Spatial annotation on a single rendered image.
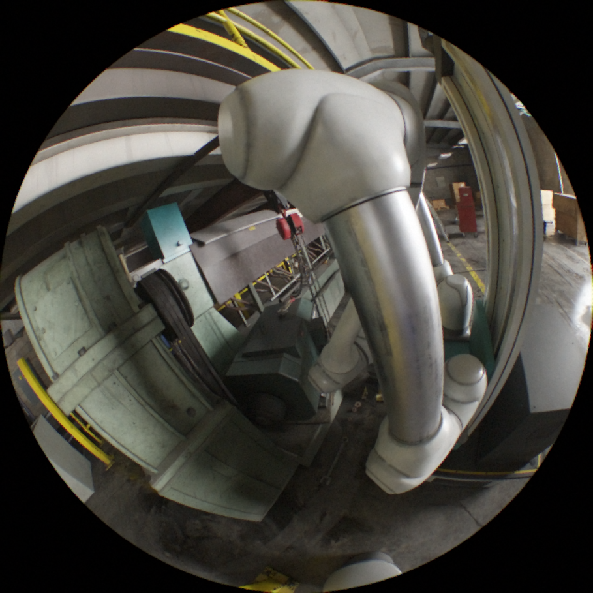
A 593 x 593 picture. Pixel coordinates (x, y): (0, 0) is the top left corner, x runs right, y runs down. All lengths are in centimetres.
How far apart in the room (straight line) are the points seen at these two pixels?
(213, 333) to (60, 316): 105
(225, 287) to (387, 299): 132
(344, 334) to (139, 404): 69
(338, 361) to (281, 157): 44
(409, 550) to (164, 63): 200
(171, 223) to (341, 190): 131
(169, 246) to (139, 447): 112
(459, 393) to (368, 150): 47
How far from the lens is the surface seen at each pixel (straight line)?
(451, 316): 91
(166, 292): 72
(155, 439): 84
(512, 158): 47
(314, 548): 145
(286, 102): 16
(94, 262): 74
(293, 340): 92
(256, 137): 15
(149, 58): 58
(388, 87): 34
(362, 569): 105
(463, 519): 148
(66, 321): 73
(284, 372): 86
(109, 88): 51
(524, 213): 47
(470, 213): 537
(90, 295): 73
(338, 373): 50
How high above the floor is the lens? 138
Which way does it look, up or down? 22 degrees down
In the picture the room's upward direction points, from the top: 21 degrees counter-clockwise
